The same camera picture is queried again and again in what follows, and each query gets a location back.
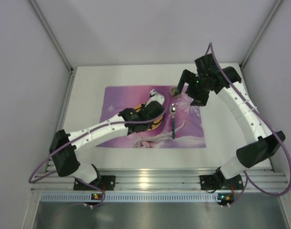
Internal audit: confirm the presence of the round woven bamboo plate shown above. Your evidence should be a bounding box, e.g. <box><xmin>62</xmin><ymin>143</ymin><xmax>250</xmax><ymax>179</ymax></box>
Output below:
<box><xmin>134</xmin><ymin>103</ymin><xmax>164</xmax><ymax>131</ymax></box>

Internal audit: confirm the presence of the speckled ceramic cup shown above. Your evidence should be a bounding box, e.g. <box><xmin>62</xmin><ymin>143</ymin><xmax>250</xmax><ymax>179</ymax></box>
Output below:
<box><xmin>170</xmin><ymin>86</ymin><xmax>182</xmax><ymax>99</ymax></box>

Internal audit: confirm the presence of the spoon with teal handle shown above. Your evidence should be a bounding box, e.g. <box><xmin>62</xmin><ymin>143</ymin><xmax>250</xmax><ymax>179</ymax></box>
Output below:
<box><xmin>169</xmin><ymin>103</ymin><xmax>177</xmax><ymax>139</ymax></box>

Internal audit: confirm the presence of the purple printed placemat cloth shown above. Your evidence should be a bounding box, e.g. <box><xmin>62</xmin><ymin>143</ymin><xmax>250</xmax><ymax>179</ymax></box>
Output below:
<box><xmin>100</xmin><ymin>85</ymin><xmax>206</xmax><ymax>148</ymax></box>

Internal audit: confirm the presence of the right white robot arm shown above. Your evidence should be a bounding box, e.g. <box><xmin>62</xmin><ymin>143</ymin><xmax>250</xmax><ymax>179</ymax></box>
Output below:
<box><xmin>175</xmin><ymin>53</ymin><xmax>285</xmax><ymax>183</ymax></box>

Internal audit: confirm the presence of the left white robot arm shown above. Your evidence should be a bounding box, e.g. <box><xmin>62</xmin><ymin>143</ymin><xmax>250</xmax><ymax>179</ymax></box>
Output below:
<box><xmin>50</xmin><ymin>101</ymin><xmax>165</xmax><ymax>186</ymax></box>

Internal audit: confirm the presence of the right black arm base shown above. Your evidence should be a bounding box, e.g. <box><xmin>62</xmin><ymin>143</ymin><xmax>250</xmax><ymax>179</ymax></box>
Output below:
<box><xmin>199</xmin><ymin>175</ymin><xmax>244</xmax><ymax>192</ymax></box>

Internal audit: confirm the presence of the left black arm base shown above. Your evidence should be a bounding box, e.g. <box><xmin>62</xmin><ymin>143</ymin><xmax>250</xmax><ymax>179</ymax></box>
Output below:
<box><xmin>73</xmin><ymin>176</ymin><xmax>116</xmax><ymax>191</ymax></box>

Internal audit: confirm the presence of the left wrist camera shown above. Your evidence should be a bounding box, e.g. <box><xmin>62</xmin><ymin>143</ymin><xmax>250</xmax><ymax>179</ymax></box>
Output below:
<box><xmin>145</xmin><ymin>89</ymin><xmax>165</xmax><ymax>106</ymax></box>

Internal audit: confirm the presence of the aluminium mounting rail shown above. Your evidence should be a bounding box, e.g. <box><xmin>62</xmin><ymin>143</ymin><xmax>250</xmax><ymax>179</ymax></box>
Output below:
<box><xmin>31</xmin><ymin>168</ymin><xmax>289</xmax><ymax>191</ymax></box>

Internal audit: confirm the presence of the left aluminium frame post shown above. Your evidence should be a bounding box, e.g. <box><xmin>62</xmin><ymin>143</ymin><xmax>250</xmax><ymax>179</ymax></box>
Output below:
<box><xmin>27</xmin><ymin>0</ymin><xmax>73</xmax><ymax>73</ymax></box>

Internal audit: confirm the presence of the aluminium frame post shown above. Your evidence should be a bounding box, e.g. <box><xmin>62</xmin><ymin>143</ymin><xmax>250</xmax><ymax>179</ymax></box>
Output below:
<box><xmin>239</xmin><ymin>0</ymin><xmax>285</xmax><ymax>70</ymax></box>
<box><xmin>27</xmin><ymin>0</ymin><xmax>73</xmax><ymax>73</ymax></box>

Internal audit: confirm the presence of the perforated grey cable duct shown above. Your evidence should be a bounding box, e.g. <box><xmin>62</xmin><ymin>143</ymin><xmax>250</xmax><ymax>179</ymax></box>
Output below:
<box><xmin>41</xmin><ymin>193</ymin><xmax>234</xmax><ymax>203</ymax></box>

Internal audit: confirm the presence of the right aluminium frame post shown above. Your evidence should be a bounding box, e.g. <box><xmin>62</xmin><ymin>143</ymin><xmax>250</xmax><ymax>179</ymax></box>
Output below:
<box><xmin>239</xmin><ymin>0</ymin><xmax>285</xmax><ymax>70</ymax></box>

